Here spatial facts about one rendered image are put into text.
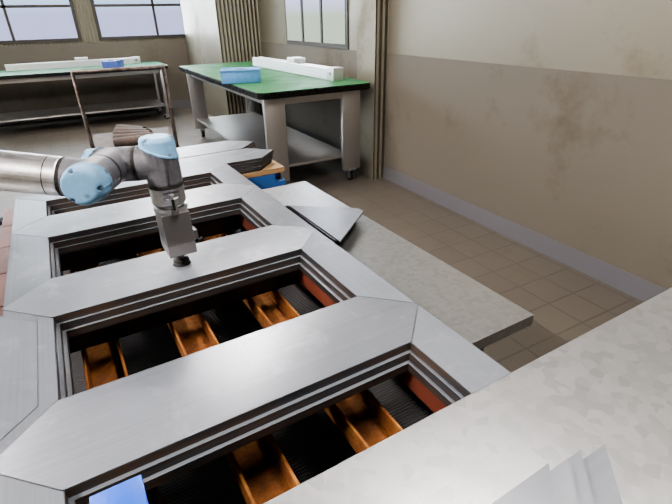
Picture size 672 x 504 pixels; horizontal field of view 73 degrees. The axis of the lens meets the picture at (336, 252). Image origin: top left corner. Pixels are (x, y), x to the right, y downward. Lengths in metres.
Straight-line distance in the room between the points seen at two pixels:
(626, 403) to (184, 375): 0.63
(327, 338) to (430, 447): 0.45
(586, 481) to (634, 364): 0.19
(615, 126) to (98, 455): 2.65
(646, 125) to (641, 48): 0.36
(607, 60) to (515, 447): 2.56
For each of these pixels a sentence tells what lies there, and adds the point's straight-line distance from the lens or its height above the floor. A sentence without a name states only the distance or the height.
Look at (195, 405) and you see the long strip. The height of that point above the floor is 0.87.
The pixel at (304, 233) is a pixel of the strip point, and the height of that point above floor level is 0.87.
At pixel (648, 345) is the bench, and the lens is 0.65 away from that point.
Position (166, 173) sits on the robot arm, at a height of 1.10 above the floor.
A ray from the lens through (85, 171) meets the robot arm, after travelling 0.95.
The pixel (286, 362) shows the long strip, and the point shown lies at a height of 0.87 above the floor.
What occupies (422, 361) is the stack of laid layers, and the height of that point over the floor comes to 0.85.
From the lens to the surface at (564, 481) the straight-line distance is 0.44.
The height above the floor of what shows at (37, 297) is 0.87.
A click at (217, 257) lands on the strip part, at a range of 1.18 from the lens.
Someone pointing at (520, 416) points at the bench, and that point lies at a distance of 0.50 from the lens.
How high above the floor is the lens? 1.39
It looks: 27 degrees down
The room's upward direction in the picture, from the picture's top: 1 degrees counter-clockwise
